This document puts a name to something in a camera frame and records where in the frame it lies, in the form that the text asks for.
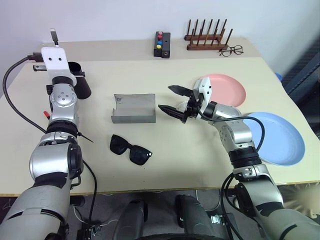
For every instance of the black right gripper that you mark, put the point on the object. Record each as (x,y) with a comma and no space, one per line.
(193,107)

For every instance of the black plastic cup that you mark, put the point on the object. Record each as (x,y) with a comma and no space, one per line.
(83,90)

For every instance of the black marker with white ends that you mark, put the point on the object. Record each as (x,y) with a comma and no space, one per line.
(54,37)

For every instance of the grey glasses case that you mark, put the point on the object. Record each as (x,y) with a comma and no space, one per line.
(135,105)

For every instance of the black sunglasses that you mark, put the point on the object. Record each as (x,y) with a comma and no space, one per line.
(118,145)

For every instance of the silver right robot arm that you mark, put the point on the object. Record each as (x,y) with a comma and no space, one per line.
(235,135)

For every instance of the crumpled white tissue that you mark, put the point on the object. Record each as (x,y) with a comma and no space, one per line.
(180,105)

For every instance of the black box with round socket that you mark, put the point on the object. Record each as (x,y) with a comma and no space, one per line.
(165,53)

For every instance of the black box with coloured buttons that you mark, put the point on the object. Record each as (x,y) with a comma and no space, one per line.
(158,51)

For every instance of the pink plate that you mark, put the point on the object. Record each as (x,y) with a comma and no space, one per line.
(230,92)

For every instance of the brown wooden plate rack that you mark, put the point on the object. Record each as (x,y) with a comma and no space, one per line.
(200,47)

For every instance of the dark-framed clear eyeglasses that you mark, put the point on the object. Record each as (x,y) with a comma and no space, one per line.
(226,52)

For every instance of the small blue object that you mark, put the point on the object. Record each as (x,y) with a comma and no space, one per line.
(278,76)

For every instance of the blue plate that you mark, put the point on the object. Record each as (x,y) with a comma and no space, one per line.
(280,140)

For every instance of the dark grey rounded housing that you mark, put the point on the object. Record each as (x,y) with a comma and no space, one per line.
(192,215)
(132,217)

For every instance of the dark ribbed furniture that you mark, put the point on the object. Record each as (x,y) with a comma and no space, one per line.
(302,75)

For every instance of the black curved rim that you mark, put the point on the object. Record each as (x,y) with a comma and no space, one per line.
(162,237)

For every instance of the black floor power box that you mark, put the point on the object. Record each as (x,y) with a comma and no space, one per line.
(87,232)

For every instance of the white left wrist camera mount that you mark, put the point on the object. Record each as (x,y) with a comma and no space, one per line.
(53,60)

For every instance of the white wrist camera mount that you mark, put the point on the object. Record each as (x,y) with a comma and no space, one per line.
(206,90)
(53,60)

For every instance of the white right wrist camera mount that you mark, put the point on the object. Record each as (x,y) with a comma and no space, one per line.
(206,90)

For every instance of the metal floor bracket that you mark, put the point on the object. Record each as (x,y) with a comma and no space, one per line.
(216,219)

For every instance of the black table frame bar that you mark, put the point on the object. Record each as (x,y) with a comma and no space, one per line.
(78,201)

